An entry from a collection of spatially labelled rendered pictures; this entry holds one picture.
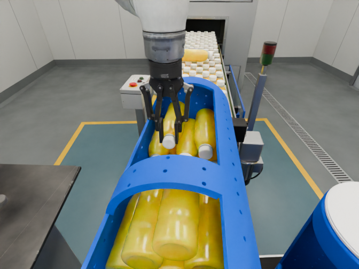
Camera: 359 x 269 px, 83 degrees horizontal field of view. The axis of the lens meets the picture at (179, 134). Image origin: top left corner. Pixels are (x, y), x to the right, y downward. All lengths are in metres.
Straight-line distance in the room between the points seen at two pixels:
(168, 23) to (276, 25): 5.03
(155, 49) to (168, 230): 0.33
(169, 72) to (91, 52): 4.88
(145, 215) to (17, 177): 0.48
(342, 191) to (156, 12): 0.63
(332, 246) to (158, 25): 0.61
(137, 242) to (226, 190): 0.17
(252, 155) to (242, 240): 0.81
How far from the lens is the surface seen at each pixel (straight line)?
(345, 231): 0.62
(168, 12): 0.42
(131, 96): 0.98
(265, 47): 1.16
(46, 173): 0.75
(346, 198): 0.70
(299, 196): 2.12
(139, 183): 0.34
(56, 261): 0.89
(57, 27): 5.43
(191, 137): 0.63
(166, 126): 0.61
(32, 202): 0.69
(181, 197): 0.35
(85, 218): 1.88
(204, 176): 0.34
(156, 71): 0.46
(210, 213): 0.40
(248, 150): 1.08
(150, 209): 0.40
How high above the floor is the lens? 1.48
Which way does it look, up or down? 36 degrees down
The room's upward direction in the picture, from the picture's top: straight up
